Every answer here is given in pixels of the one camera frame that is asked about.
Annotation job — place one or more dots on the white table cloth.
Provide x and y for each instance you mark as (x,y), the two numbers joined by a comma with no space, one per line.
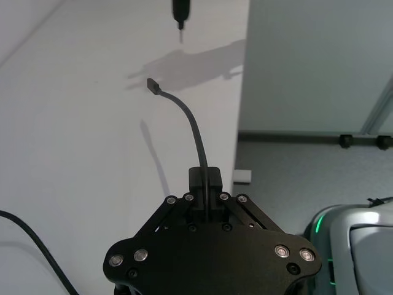
(76,123)

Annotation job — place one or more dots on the black caster wheel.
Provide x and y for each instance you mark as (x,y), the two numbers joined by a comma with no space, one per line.
(384,142)
(347,141)

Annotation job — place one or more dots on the grey metal frame rail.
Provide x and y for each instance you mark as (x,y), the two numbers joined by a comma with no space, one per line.
(291,136)

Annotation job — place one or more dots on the small white block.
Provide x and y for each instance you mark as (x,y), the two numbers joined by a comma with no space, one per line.
(242,176)

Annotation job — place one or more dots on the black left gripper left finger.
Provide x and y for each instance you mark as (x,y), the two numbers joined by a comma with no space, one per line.
(196,184)

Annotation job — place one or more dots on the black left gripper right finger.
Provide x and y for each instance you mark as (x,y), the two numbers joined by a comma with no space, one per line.
(216,182)

